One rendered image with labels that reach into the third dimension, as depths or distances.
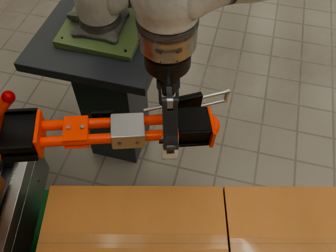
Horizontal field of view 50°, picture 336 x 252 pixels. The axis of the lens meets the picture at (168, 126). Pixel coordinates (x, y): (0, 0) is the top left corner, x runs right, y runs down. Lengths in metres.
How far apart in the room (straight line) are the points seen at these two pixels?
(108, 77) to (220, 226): 0.63
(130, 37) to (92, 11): 0.18
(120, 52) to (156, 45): 0.84
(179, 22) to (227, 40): 2.14
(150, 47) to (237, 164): 1.49
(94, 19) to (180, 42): 0.85
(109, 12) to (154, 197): 0.66
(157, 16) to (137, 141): 0.33
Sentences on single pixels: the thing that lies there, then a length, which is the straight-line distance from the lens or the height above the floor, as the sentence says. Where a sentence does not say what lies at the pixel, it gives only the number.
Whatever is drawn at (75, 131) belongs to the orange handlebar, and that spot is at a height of 1.07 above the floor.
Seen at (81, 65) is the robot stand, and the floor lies 0.75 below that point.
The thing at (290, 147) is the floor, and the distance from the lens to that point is 2.09.
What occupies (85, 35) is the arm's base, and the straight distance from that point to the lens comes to 1.40.
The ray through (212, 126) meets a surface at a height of 1.07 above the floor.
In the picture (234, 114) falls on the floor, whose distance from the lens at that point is 2.15.
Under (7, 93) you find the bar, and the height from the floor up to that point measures 1.19.
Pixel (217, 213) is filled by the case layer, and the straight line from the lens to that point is 1.22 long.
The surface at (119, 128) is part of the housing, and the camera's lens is 0.73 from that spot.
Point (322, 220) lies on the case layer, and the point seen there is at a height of 0.54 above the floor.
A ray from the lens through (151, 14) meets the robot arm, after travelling 0.47.
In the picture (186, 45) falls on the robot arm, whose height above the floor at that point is 1.32.
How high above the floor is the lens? 1.65
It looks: 53 degrees down
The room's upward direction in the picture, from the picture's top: straight up
